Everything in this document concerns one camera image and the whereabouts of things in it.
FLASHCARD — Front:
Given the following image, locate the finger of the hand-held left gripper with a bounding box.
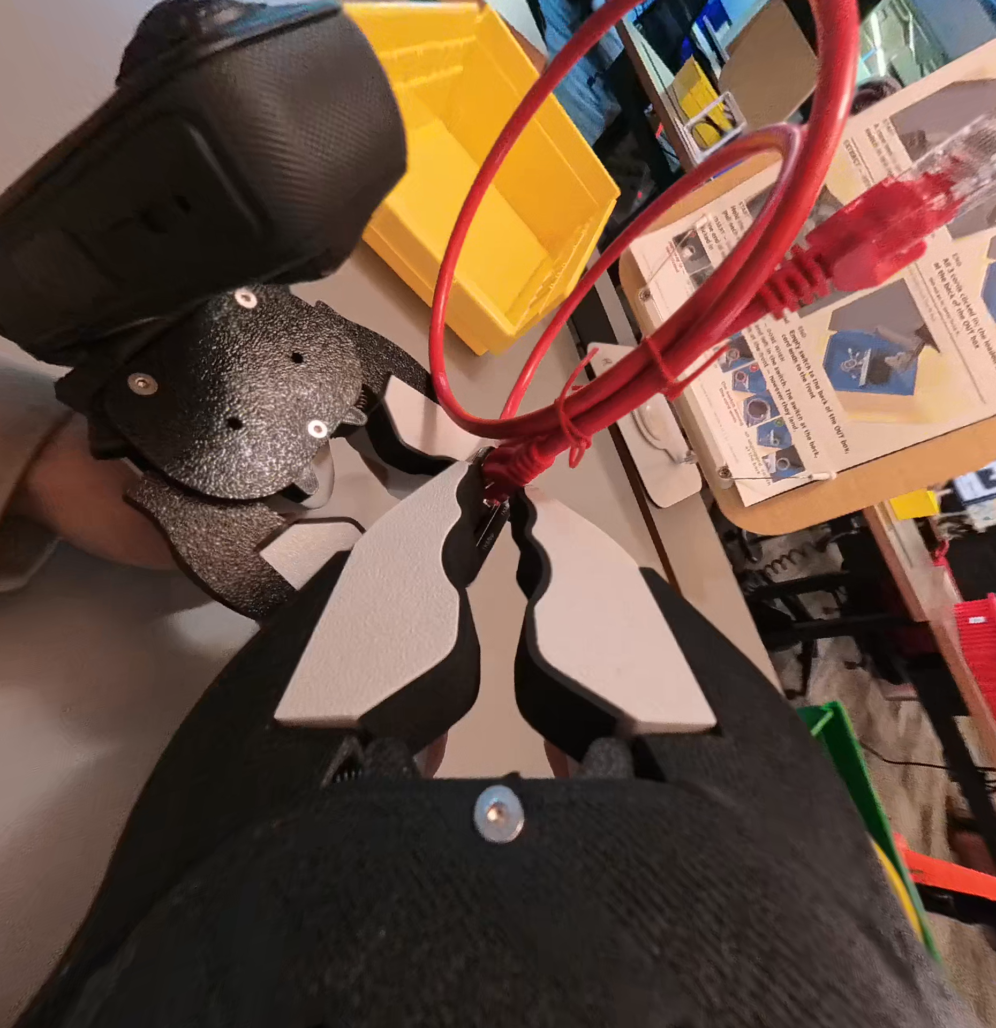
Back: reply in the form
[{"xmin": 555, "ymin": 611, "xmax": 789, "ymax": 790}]
[
  {"xmin": 363, "ymin": 373, "xmax": 488, "ymax": 479},
  {"xmin": 259, "ymin": 518, "xmax": 368, "ymax": 594}
]

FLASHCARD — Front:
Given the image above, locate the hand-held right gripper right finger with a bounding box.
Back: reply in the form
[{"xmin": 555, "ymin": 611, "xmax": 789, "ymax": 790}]
[{"xmin": 510, "ymin": 486, "xmax": 722, "ymax": 764}]

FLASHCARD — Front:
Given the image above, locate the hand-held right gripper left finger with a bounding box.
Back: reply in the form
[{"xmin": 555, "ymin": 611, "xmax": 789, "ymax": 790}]
[{"xmin": 273, "ymin": 462, "xmax": 483, "ymax": 756}]

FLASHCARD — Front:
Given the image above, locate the red ethernet cable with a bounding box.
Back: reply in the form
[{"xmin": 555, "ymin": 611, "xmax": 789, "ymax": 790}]
[{"xmin": 428, "ymin": 0, "xmax": 996, "ymax": 493}]

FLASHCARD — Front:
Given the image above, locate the person's left hand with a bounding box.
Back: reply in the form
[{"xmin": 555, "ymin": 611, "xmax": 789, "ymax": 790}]
[{"xmin": 24, "ymin": 421, "xmax": 182, "ymax": 575}]

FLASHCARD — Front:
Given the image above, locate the white board stand base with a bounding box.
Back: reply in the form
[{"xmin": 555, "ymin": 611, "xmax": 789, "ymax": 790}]
[{"xmin": 582, "ymin": 344, "xmax": 705, "ymax": 509}]

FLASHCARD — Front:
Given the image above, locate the office chair base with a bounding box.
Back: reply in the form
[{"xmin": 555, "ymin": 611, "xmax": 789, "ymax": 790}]
[{"xmin": 723, "ymin": 514, "xmax": 909, "ymax": 693}]

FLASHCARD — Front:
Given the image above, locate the yellow plastic bin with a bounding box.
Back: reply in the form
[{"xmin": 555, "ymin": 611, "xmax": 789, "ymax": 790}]
[{"xmin": 341, "ymin": 0, "xmax": 622, "ymax": 358}]

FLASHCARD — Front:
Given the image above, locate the green plastic bin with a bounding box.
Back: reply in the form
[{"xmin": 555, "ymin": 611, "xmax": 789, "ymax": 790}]
[{"xmin": 795, "ymin": 700, "xmax": 942, "ymax": 966}]

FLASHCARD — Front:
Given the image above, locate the wooden display board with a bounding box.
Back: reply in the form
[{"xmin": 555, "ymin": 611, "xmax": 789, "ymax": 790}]
[{"xmin": 617, "ymin": 145, "xmax": 996, "ymax": 538}]

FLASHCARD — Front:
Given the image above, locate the printed instruction sheet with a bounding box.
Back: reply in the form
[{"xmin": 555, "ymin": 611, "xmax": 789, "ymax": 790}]
[{"xmin": 629, "ymin": 32, "xmax": 996, "ymax": 509}]

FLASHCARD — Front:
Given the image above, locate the red plastic bin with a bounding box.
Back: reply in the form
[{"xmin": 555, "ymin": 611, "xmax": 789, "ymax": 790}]
[{"xmin": 952, "ymin": 593, "xmax": 996, "ymax": 738}]

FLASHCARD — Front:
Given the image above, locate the small wooden board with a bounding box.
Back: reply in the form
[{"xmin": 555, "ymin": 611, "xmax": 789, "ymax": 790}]
[{"xmin": 717, "ymin": 0, "xmax": 822, "ymax": 131}]

